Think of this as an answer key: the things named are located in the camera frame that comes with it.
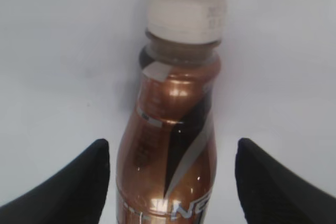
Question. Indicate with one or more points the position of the brown coffee drink bottle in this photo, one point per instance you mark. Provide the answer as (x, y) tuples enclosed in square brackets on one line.
[(166, 164)]

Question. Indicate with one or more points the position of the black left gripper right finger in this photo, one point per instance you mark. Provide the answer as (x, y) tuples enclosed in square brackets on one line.
[(271, 193)]

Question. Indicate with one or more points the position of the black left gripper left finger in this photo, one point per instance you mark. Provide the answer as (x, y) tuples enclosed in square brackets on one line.
[(75, 194)]

